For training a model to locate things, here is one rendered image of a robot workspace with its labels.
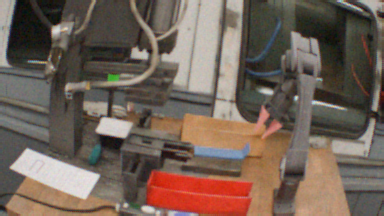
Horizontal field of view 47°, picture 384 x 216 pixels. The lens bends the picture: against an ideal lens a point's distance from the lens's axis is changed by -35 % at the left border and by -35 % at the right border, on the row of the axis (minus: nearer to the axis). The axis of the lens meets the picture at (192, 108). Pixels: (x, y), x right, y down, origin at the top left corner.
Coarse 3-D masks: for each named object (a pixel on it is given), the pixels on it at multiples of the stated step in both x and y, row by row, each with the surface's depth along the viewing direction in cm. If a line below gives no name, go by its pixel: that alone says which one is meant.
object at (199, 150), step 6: (198, 150) 182; (204, 150) 183; (216, 150) 184; (222, 150) 184; (228, 150) 185; (234, 150) 185; (240, 150) 185; (246, 150) 181; (210, 156) 179; (216, 156) 179; (222, 156) 180; (228, 156) 180; (234, 156) 180; (240, 156) 181
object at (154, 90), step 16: (96, 64) 157; (112, 64) 157; (128, 64) 156; (144, 64) 158; (160, 64) 159; (176, 64) 161; (144, 80) 156; (160, 80) 156; (128, 96) 152; (144, 96) 151; (160, 96) 151
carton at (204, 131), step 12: (192, 120) 198; (204, 120) 198; (216, 120) 198; (228, 120) 198; (192, 132) 187; (204, 132) 187; (216, 132) 187; (228, 132) 186; (240, 132) 198; (252, 132) 198; (264, 132) 198; (204, 144) 188; (216, 144) 188; (228, 144) 187; (240, 144) 187; (252, 144) 187; (264, 144) 187; (252, 156) 188
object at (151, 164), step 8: (120, 152) 156; (120, 160) 157; (128, 160) 157; (144, 160) 156; (152, 160) 156; (160, 160) 160; (120, 168) 157; (144, 168) 157; (152, 168) 156; (144, 176) 157
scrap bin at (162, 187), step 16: (160, 176) 152; (176, 176) 152; (192, 176) 151; (160, 192) 141; (176, 192) 140; (192, 192) 153; (208, 192) 152; (224, 192) 152; (240, 192) 152; (176, 208) 142; (192, 208) 141; (208, 208) 141; (224, 208) 141; (240, 208) 141
